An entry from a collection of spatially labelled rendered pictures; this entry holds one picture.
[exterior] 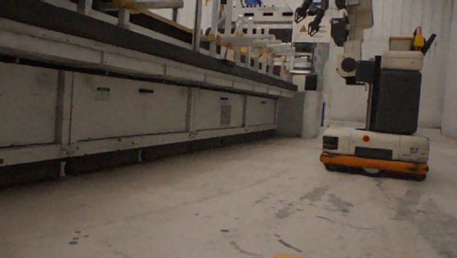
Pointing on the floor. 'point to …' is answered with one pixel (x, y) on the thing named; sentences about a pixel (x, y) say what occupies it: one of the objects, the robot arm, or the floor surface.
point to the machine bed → (115, 112)
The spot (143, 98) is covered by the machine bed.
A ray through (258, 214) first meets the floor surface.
